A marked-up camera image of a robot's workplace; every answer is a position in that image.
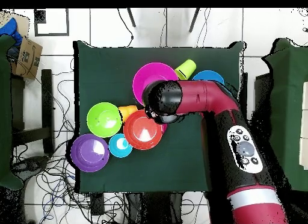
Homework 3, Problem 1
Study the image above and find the large orange-red bowl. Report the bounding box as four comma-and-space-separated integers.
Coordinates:
123, 109, 164, 151

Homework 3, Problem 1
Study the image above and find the orange cup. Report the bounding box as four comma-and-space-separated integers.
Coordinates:
117, 105, 138, 123

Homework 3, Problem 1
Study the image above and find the large pink bowl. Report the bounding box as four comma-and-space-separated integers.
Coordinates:
132, 61, 179, 107

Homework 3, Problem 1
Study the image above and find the green cup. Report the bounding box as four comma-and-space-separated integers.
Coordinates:
174, 59, 197, 81

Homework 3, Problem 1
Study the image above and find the white box stack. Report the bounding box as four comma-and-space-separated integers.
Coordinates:
299, 81, 308, 170

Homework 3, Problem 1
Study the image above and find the small blue bowl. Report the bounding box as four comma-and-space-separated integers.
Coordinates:
108, 133, 134, 159

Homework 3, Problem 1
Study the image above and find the large green bowl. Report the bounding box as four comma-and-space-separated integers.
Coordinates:
86, 102, 123, 138

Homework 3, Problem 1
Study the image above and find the dark green tablecloth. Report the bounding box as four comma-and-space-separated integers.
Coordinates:
73, 40, 247, 194

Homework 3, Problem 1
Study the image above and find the large blue bowl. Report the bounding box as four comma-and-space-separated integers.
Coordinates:
191, 70, 226, 86

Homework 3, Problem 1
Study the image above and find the large purple bowl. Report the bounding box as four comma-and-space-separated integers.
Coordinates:
70, 134, 111, 173

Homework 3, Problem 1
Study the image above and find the black power strip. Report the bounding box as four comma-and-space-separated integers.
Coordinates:
90, 193, 105, 216

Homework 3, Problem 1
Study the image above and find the black tripod leg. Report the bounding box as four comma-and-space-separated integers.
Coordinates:
188, 8, 200, 33
126, 8, 137, 28

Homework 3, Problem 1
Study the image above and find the black cabinet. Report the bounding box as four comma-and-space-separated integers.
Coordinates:
254, 73, 273, 121

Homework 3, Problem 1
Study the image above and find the neighbouring green covered table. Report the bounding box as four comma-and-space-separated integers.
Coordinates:
0, 34, 23, 191
260, 37, 308, 192

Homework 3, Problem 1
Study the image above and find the cardboard box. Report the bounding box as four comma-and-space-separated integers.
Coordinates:
10, 37, 43, 80

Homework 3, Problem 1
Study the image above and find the blue cloth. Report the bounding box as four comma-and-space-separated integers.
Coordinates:
0, 17, 23, 46

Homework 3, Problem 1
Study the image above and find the black floor cable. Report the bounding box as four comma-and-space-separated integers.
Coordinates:
117, 8, 134, 48

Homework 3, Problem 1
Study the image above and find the black frame stand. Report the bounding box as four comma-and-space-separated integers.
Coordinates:
10, 69, 55, 154

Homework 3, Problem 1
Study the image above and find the grey pedestal foot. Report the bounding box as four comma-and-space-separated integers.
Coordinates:
14, 156, 49, 173

